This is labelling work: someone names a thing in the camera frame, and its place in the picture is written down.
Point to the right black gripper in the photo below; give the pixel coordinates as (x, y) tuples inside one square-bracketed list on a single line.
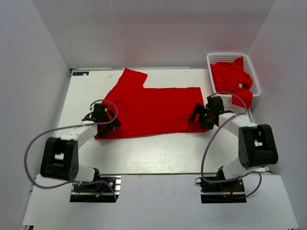
[(199, 109)]

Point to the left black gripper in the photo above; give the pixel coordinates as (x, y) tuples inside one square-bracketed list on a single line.
[(112, 125)]

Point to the red t shirt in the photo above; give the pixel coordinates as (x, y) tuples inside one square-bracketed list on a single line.
[(151, 111)]

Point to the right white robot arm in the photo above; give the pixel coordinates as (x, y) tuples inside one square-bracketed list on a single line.
[(256, 144)]

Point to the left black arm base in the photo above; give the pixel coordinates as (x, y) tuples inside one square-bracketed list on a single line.
[(99, 192)]

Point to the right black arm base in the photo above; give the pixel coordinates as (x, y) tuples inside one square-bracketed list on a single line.
[(222, 193)]

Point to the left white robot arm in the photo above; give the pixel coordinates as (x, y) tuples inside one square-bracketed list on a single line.
[(61, 154)]

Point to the red t shirts in basket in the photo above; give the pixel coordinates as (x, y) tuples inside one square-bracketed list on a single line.
[(231, 77)]

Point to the blue table label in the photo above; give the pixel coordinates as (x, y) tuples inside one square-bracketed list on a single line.
[(80, 73)]

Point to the white plastic basket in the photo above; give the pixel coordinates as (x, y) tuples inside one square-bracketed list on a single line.
[(213, 58)]

